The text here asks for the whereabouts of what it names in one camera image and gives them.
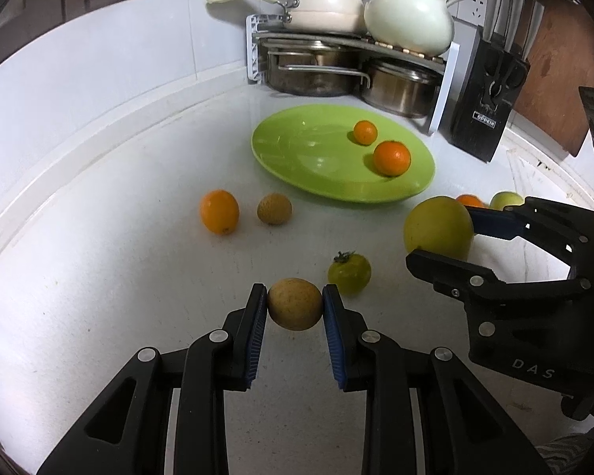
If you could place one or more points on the green tomato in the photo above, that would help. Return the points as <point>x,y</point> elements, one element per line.
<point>349,274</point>

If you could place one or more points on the brown wooden cutting board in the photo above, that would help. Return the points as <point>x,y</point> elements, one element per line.
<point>564,59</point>

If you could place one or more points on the small orange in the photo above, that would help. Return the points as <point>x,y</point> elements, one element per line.
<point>365,132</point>

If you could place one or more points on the tan round fruit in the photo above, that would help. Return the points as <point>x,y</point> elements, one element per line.
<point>274,209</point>
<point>294,304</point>

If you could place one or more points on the white wall socket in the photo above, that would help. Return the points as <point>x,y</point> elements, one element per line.
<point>475,7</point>

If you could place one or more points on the beaded trivet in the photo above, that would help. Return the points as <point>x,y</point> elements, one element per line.
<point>416,53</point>

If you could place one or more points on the large yellow-green apple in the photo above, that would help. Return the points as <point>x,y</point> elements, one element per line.
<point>435,227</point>

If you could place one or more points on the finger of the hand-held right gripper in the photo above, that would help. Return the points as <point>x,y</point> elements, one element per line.
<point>455,274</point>
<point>495,222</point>

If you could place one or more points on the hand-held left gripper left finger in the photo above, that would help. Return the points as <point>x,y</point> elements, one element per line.
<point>257,336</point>

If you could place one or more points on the medium orange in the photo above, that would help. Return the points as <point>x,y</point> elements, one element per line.
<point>470,201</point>
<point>392,158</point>

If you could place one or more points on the black knife block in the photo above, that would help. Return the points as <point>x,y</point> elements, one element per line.
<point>475,123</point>

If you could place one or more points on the grey patterned clothing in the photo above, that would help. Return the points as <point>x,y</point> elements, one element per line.
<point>574,455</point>

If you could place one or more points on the small green apple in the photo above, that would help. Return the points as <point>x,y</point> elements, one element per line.
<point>506,200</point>

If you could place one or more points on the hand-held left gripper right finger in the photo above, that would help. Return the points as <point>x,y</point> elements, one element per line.
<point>332,341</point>

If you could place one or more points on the large orange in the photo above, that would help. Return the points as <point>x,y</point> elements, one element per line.
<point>220,212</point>

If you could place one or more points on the green plate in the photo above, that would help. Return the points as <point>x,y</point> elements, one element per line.
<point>302,148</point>

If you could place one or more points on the white ceramic pot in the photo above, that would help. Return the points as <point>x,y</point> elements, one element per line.
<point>406,20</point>

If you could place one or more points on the white and grey pot rack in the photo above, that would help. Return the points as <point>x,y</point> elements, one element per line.
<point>254,49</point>

